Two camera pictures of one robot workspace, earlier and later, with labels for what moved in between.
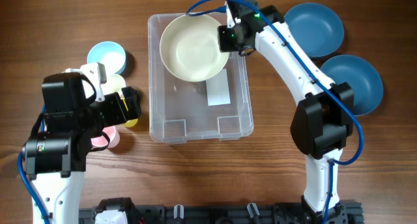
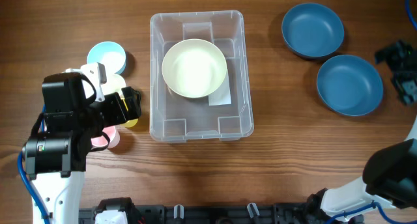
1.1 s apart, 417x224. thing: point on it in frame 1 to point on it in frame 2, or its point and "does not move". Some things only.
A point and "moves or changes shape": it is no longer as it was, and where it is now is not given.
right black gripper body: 225,38 to 401,68
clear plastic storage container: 196,91 does not move
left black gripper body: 131,100 does not move
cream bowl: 190,49 moves or changes shape
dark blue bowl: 366,83 does not move
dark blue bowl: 317,28 does not move
